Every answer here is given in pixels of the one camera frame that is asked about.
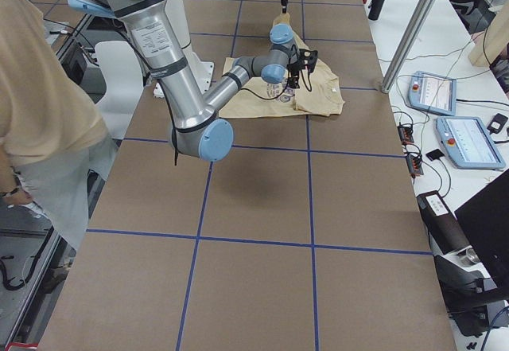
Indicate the black water bottle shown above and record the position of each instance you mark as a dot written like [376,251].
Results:
[375,9]

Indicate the far teach pendant tablet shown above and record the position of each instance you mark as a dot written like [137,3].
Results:
[432,93]

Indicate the teach pendant tablet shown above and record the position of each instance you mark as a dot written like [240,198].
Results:
[432,93]
[468,144]

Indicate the white plastic chair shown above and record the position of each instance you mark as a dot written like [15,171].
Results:
[123,77]

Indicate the near teach pendant tablet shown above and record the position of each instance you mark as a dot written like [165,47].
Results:
[468,144]

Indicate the black monitor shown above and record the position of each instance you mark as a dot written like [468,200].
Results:
[484,221]

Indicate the person in beige shirt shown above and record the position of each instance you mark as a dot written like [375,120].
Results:
[52,134]

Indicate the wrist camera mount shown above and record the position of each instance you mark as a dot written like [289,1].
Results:
[307,59]

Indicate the aluminium frame post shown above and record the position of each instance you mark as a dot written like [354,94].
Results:
[414,26]

